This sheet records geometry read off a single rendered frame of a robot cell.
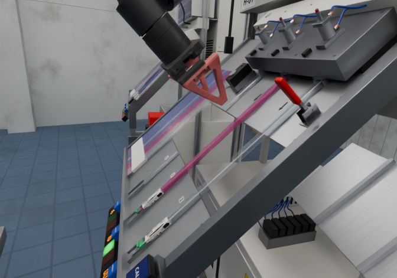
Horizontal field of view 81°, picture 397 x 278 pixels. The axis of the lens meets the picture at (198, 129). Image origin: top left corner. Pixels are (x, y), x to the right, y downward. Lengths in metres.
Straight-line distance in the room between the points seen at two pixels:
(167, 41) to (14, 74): 3.53
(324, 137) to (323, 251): 0.45
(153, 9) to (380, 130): 3.46
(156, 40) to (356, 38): 0.33
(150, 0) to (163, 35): 0.05
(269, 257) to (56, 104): 3.74
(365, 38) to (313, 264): 0.55
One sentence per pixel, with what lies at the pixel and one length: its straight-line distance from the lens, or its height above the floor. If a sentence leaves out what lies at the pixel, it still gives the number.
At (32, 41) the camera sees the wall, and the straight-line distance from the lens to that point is 4.03.
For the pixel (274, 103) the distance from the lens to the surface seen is 0.56.
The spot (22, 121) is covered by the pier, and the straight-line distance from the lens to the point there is 3.94.
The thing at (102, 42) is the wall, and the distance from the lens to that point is 4.05.
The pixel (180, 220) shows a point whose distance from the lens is 0.49.
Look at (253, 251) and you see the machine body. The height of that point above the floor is 0.62.
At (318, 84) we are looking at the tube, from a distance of 0.52.
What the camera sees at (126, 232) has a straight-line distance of 0.60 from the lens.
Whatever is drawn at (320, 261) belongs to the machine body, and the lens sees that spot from 0.78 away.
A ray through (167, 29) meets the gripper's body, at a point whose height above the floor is 1.15.
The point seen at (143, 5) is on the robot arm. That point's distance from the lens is 0.37.
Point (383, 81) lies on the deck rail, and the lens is 0.49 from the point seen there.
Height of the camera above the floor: 1.12
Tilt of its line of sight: 17 degrees down
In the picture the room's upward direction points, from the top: 4 degrees clockwise
